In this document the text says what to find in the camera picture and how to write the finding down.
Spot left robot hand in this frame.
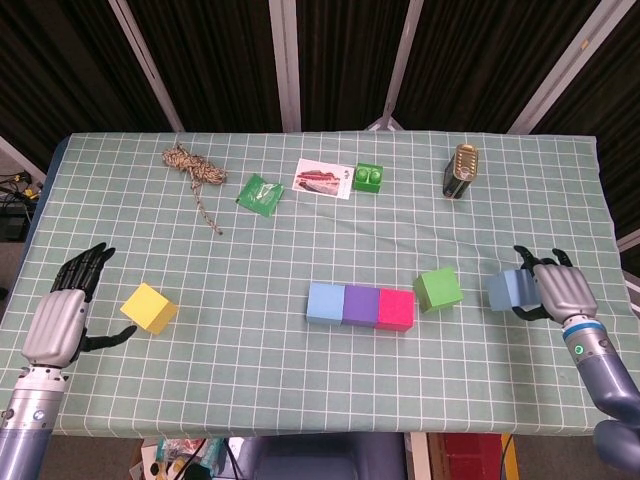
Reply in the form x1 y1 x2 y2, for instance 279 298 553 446
22 242 140 371

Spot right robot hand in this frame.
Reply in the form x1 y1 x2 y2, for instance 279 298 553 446
513 244 599 327

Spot steel blue foam cube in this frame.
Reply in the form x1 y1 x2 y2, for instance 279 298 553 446
487 269 542 314

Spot yellow foam cube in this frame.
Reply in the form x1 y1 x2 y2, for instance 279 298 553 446
119 282 180 336

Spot green foam cube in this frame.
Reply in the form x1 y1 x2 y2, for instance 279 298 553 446
412 265 465 315

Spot purple foam cube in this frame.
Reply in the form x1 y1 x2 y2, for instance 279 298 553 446
342 285 382 329

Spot light blue foam cube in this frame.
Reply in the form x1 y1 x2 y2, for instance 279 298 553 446
305 281 347 327

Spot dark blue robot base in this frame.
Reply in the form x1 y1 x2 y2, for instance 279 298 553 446
239 432 407 480

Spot black electronic box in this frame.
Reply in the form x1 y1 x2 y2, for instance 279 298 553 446
0 209 29 242

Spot pile of colourful packages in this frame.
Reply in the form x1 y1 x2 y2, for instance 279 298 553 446
139 437 236 480

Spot pink foam cube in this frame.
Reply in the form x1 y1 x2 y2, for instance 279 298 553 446
375 288 416 333

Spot yellow vertical bar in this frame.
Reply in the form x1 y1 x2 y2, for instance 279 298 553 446
501 434 517 480

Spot red box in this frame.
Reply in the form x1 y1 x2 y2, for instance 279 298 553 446
439 433 506 480

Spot white table leg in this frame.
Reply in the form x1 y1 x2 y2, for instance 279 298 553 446
409 432 432 480

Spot green toy brick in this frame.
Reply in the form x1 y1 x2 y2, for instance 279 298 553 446
352 162 385 194

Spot green foil sachet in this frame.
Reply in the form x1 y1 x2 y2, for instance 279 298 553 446
235 172 286 218

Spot green checked tablecloth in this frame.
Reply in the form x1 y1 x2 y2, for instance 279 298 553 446
0 130 640 436

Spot white picture card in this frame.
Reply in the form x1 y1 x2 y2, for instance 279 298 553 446
291 157 354 200

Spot dark pleated curtain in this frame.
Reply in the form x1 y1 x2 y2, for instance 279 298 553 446
0 0 640 241

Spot yellow and black cables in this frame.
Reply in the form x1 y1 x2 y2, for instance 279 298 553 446
0 169 44 201

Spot braided beige rope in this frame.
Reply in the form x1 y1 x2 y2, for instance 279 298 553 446
160 141 229 236

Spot white metal frame post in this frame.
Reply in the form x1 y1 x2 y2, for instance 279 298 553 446
506 0 619 135
108 0 185 134
268 0 303 134
367 0 426 132

